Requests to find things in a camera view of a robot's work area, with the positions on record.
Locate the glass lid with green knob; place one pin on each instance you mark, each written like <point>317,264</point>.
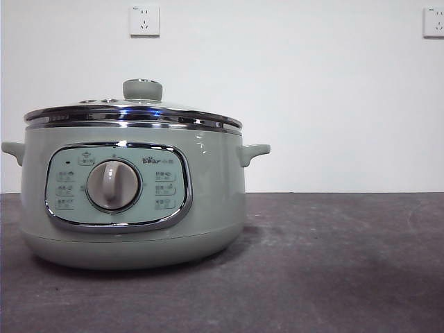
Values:
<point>143,89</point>

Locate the pale green electric cooking pot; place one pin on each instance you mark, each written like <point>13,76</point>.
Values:
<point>215,194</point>

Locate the white wall socket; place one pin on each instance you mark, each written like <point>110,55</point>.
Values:
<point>145,21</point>
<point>434,21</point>

